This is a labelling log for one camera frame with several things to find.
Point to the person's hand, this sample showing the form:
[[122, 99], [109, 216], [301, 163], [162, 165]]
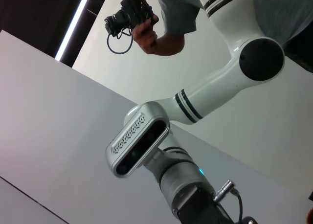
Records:
[[145, 38]]

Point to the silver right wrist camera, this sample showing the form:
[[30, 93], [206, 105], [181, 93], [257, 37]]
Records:
[[139, 141]]

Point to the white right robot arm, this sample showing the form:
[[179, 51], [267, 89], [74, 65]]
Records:
[[220, 87]]

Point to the white ceiling light strip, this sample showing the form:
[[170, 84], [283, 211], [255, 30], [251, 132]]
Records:
[[73, 26]]

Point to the black handheld photo camera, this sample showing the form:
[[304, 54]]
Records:
[[129, 11]]

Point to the person's bare forearm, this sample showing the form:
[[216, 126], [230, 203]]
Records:
[[168, 45]]

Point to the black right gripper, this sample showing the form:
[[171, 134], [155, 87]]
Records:
[[203, 209]]

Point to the person's torso grey shirt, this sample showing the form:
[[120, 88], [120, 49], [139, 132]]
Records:
[[281, 8]]

